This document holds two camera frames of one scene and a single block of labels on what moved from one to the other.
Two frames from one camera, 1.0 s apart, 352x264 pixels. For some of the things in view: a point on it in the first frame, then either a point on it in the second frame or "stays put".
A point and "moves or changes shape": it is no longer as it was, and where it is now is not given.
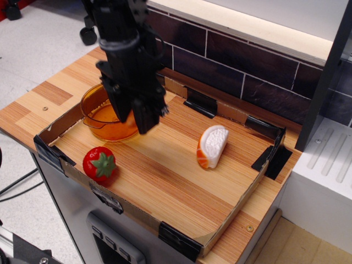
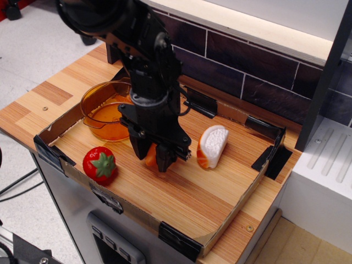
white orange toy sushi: (211, 145) stays put
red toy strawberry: (99, 163) stays put
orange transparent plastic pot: (101, 117) stays put
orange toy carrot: (130, 126) moves or changes shape
